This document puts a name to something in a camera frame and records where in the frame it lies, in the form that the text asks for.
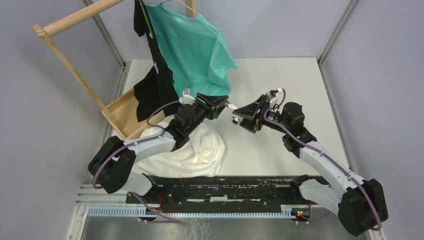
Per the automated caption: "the white plastic water faucet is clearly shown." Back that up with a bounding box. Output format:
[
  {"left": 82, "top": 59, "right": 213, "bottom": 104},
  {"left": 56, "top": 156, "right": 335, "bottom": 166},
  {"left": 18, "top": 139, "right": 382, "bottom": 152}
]
[{"left": 225, "top": 103, "right": 242, "bottom": 126}]

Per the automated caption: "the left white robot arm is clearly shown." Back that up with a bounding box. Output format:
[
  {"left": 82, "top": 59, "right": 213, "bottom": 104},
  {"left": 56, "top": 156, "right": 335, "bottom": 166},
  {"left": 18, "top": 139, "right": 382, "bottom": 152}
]
[{"left": 87, "top": 93, "right": 229, "bottom": 204}]

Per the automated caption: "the white slotted cable duct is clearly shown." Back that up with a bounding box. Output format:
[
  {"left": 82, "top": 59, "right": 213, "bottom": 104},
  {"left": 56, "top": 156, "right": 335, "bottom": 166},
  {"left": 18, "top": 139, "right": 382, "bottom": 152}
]
[{"left": 87, "top": 205, "right": 295, "bottom": 219}]

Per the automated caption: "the green clothes hanger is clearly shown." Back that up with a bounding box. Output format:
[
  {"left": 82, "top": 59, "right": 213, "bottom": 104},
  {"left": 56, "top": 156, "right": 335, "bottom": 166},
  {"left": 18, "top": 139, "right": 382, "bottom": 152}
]
[{"left": 139, "top": 0, "right": 155, "bottom": 39}]

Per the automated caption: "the black t-shirt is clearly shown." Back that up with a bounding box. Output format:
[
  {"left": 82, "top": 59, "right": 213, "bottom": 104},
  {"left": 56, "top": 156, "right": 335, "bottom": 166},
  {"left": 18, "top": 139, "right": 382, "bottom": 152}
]
[{"left": 133, "top": 0, "right": 179, "bottom": 122}]

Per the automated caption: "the teal t-shirt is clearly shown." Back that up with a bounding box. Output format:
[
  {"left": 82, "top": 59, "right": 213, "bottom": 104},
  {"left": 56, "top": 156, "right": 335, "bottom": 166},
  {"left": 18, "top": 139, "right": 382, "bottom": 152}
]
[{"left": 146, "top": 3, "right": 238, "bottom": 97}]

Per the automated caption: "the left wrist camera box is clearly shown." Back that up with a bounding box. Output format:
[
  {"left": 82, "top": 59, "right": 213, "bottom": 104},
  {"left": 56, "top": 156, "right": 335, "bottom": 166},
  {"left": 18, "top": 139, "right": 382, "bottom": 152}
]
[{"left": 179, "top": 94, "right": 196, "bottom": 105}]

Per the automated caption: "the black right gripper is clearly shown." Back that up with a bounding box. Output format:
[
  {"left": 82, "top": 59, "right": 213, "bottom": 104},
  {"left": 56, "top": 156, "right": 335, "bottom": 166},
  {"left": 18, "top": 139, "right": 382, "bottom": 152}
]
[{"left": 233, "top": 94, "right": 290, "bottom": 134}]

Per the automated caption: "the white terry towel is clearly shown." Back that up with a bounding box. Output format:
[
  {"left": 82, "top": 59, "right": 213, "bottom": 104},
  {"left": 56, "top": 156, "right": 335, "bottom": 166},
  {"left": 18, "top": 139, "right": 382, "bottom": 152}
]
[{"left": 132, "top": 122, "right": 226, "bottom": 178}]

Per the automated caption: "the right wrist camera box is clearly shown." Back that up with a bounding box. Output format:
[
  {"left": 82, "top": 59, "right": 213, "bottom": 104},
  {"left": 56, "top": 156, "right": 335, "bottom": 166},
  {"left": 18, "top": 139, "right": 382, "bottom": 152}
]
[{"left": 266, "top": 87, "right": 286, "bottom": 106}]

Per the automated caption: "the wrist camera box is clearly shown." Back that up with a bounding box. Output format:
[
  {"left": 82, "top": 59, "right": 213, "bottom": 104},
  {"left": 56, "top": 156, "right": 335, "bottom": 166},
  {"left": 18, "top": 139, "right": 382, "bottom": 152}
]
[
  {"left": 266, "top": 87, "right": 286, "bottom": 106},
  {"left": 179, "top": 94, "right": 196, "bottom": 105}
]

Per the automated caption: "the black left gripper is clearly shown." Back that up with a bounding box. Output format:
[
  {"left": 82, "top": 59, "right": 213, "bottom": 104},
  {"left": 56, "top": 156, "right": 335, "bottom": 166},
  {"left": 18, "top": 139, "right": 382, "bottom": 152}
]
[{"left": 185, "top": 92, "right": 229, "bottom": 135}]

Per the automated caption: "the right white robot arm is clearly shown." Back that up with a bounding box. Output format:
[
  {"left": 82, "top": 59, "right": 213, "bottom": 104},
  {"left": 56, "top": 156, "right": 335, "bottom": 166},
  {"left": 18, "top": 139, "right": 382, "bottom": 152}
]
[{"left": 231, "top": 94, "right": 389, "bottom": 236}]

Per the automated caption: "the pink clothes hanger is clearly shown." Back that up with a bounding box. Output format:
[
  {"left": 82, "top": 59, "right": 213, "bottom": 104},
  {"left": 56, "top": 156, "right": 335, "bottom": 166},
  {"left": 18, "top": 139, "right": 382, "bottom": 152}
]
[{"left": 177, "top": 0, "right": 199, "bottom": 18}]

